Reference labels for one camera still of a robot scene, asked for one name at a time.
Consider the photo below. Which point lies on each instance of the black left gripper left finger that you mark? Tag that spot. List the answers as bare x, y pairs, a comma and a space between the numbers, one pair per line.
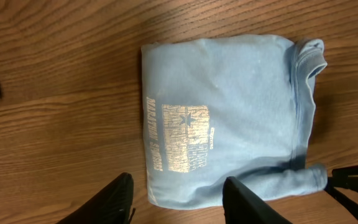
111, 205

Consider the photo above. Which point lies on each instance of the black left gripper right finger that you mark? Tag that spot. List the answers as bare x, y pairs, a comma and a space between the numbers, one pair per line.
242, 206

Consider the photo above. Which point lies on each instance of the light blue printed t-shirt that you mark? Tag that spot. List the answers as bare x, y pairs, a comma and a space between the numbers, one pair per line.
240, 106

